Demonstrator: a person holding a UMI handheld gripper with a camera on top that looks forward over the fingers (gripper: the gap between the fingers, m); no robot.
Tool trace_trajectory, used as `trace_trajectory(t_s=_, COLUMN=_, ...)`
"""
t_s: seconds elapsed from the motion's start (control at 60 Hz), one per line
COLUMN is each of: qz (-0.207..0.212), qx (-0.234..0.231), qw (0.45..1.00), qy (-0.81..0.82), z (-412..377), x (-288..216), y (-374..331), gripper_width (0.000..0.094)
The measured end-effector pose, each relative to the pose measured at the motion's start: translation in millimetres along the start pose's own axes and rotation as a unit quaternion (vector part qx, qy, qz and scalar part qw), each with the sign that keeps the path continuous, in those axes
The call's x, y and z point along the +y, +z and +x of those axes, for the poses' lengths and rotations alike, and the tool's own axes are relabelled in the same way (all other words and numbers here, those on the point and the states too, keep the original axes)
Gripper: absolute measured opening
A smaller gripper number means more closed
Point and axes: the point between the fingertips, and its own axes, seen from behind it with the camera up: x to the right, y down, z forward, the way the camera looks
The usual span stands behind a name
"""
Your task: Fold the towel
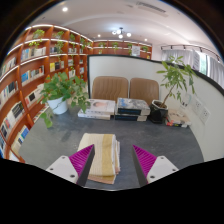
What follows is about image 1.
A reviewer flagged tall plant in black pot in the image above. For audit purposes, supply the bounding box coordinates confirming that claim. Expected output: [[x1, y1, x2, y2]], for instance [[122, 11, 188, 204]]
[[148, 54, 198, 125]]

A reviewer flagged dark blue book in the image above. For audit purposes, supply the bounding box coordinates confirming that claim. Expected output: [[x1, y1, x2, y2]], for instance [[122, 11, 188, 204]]
[[114, 113, 149, 123]]

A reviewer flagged white hanging banner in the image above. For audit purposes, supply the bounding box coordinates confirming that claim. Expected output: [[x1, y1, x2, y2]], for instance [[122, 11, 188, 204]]
[[192, 49, 201, 71]]

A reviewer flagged white wall socket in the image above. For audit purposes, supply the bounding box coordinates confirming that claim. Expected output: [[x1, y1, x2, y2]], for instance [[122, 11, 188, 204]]
[[198, 105, 212, 125], [192, 98, 203, 114]]

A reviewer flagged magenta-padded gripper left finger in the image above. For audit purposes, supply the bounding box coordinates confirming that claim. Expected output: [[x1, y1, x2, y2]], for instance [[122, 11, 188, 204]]
[[45, 143, 96, 188]]

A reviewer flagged tan padded chair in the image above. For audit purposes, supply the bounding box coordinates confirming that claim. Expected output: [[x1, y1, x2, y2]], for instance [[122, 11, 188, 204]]
[[128, 77, 160, 107], [91, 75, 130, 102]]

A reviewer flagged white poster on shelf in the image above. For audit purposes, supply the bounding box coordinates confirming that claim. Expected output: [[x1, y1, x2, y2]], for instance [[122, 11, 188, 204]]
[[130, 45, 142, 57]]

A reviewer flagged round bulb chandelier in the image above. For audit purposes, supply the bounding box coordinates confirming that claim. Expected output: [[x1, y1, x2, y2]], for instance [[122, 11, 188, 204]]
[[111, 27, 133, 40]]

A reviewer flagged white curtain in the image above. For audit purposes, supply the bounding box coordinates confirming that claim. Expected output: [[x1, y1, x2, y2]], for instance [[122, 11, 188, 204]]
[[161, 48, 224, 88]]

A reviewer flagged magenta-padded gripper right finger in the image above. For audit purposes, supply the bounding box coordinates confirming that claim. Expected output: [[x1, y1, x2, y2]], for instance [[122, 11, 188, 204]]
[[131, 143, 180, 188]]

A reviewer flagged ceiling air vent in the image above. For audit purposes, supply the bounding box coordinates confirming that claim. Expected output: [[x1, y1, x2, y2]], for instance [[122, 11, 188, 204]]
[[135, 0, 169, 17]]

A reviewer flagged small stack of booklets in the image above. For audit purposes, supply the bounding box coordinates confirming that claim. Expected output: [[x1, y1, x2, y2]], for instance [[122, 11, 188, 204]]
[[165, 109, 193, 129]]

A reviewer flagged yellow striped towel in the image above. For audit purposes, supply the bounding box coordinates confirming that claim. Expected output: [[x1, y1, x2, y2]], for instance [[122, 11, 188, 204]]
[[77, 132, 122, 185]]

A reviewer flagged orange bookshelf unit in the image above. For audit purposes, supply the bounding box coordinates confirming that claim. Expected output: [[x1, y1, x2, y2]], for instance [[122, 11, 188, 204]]
[[0, 23, 154, 164]]

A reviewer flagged leafy plant in white pot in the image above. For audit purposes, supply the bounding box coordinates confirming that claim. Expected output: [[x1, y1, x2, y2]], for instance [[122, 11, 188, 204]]
[[37, 71, 92, 129]]

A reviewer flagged white thick book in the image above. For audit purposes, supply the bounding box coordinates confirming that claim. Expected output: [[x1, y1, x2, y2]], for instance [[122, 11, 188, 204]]
[[77, 109, 113, 121]]

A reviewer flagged black track light rail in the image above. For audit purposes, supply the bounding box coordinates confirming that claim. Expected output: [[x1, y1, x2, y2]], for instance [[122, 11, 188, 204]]
[[160, 43, 221, 61]]

